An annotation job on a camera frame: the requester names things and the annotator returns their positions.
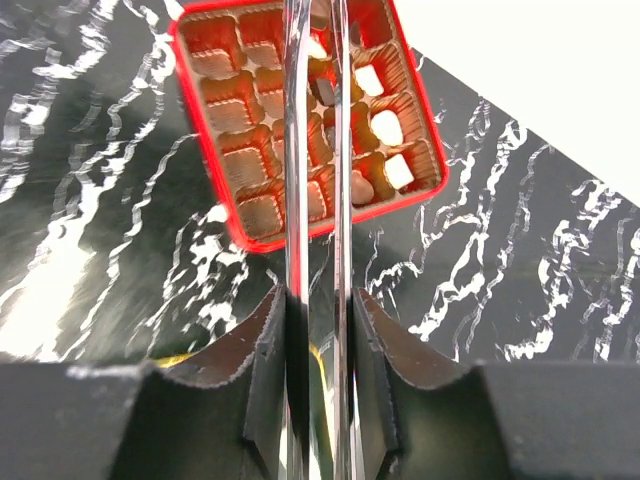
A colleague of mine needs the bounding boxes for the white square chocolate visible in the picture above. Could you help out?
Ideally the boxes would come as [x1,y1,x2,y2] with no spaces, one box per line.
[354,64,384,97]

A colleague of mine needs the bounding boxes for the red compartment chocolate box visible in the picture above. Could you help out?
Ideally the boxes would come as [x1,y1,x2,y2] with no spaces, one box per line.
[170,1,449,253]

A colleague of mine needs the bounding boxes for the dark square chocolate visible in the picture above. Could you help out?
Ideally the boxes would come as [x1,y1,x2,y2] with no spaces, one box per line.
[310,77,335,107]

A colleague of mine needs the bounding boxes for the silver metal tongs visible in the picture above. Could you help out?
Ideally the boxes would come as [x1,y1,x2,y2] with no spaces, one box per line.
[284,1,358,479]

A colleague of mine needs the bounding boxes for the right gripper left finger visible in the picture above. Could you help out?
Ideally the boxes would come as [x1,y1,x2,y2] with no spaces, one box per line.
[1,285,286,479]

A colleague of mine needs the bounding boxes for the dark teardrop chocolate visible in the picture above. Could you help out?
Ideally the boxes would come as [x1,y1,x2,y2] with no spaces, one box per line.
[351,170,375,207]

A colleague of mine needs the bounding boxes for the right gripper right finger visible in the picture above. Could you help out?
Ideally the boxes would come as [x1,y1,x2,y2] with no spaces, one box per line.
[353,289,639,479]

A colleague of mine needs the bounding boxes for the white oval chocolate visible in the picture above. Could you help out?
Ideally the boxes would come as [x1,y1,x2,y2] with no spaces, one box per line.
[383,154,414,191]
[308,38,329,60]

